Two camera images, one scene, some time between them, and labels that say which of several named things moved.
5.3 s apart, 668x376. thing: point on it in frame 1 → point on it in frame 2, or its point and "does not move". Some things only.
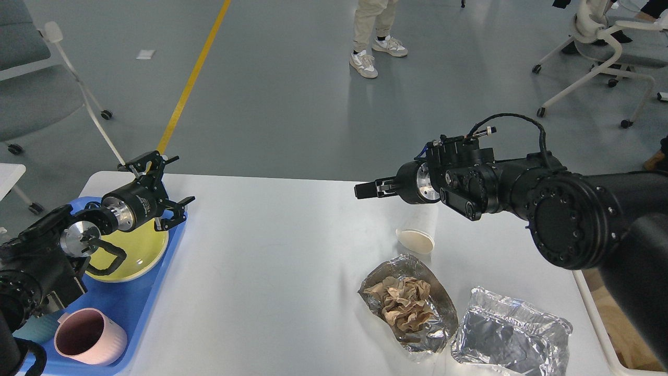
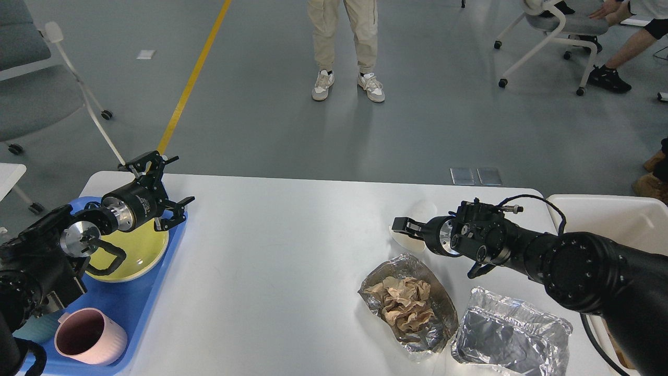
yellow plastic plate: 145,249 does not move
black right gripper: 414,183 → 436,232
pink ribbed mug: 89,336 does not move
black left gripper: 144,199 does not move
